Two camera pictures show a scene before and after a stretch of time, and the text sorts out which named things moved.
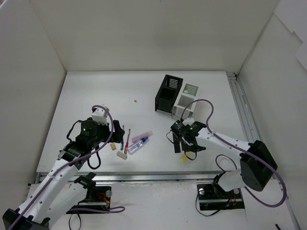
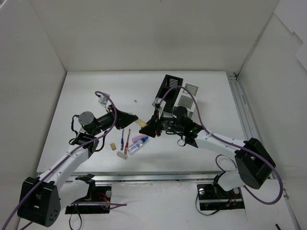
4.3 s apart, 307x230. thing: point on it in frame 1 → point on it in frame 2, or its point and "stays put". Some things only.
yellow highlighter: [183, 158] → [141, 122]
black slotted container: [167, 93] stays put
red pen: [127, 141] stays put
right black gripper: [183, 138] → [157, 125]
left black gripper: [115, 132] → [117, 117]
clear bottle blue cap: [132, 147] stays put
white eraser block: [122, 155] stays put
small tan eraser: [113, 146] stays put
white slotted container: [188, 95] stays put
